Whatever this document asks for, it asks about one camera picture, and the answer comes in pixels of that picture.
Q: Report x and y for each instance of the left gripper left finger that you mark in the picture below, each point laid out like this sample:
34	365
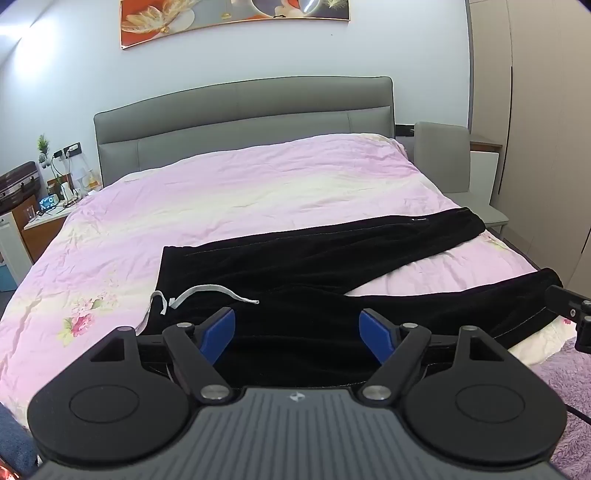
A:
129	396

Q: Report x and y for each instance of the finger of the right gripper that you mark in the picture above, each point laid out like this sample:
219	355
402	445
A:
572	307

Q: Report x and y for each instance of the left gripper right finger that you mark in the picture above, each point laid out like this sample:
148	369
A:
465	397

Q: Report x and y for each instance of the black pants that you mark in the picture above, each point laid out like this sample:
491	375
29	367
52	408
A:
293	293

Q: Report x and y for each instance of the purple fluffy blanket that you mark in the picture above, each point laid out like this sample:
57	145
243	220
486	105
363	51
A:
567	372

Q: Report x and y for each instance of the blue jeans fabric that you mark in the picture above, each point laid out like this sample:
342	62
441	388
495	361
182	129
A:
17	448

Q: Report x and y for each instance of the pink floral duvet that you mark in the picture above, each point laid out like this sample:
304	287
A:
99	272

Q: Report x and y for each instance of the white cabinet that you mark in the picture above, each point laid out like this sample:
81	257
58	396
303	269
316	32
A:
13	249

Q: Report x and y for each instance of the wooden bedside table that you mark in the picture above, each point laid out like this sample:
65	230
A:
41	230

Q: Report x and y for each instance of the grey padded chair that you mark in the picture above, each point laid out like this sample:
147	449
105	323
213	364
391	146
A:
442	153

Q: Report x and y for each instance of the brown suitcase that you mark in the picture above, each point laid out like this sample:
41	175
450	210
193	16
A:
18	185

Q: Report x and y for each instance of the beige wardrobe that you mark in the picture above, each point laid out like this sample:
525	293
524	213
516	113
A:
531	78

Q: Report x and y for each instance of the grey upholstered headboard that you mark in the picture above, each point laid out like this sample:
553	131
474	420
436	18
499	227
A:
159	131

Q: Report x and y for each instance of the small green plant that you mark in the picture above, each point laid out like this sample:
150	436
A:
43	148

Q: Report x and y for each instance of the black wall socket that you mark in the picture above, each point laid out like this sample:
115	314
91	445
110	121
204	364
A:
68	152

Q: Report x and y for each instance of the orange floral wall painting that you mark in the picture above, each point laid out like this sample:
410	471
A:
143	21

